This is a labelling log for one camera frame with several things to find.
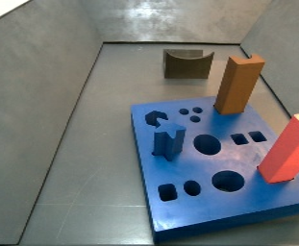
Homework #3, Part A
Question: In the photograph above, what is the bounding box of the red square peg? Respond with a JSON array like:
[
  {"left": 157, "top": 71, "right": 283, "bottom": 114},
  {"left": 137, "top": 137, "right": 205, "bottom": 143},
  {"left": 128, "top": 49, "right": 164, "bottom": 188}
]
[{"left": 257, "top": 113, "right": 299, "bottom": 184}]

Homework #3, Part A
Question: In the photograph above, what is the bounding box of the brown notched block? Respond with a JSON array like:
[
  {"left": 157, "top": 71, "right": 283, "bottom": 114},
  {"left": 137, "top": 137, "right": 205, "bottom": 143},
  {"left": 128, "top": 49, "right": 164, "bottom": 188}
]
[{"left": 215, "top": 54, "right": 264, "bottom": 114}]

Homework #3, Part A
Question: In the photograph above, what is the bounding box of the blue peg board base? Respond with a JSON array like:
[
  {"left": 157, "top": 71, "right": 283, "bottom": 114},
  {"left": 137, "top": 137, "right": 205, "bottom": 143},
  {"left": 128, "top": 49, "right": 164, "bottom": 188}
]
[{"left": 130, "top": 97, "right": 299, "bottom": 242}]

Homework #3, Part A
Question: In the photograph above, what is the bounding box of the blue notched peg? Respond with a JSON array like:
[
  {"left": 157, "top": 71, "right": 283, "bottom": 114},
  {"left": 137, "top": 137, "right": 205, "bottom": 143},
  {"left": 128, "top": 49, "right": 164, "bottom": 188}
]
[{"left": 152, "top": 123, "right": 185, "bottom": 161}]

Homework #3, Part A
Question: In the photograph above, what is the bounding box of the black curved cradle stand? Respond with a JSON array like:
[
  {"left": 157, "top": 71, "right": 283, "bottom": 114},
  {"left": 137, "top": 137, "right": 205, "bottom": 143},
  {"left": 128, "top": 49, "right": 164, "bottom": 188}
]
[{"left": 163, "top": 49, "right": 215, "bottom": 79}]

